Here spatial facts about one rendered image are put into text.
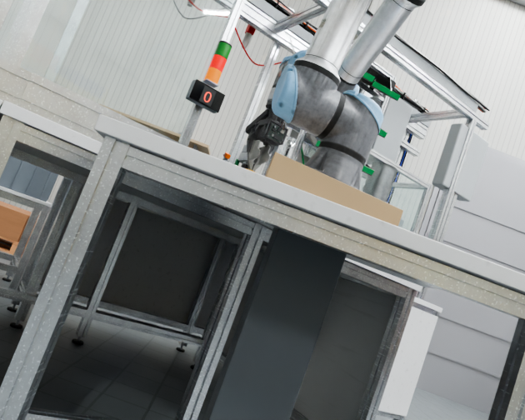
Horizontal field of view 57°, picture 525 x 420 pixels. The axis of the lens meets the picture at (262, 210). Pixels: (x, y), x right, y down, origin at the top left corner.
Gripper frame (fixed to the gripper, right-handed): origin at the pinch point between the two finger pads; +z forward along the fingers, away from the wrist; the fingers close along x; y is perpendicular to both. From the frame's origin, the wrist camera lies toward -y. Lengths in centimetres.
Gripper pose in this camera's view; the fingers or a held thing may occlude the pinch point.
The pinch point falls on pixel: (251, 167)
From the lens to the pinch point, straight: 147.8
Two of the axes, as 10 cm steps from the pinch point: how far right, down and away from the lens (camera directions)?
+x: 7.9, 3.5, 5.0
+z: -3.5, 9.3, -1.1
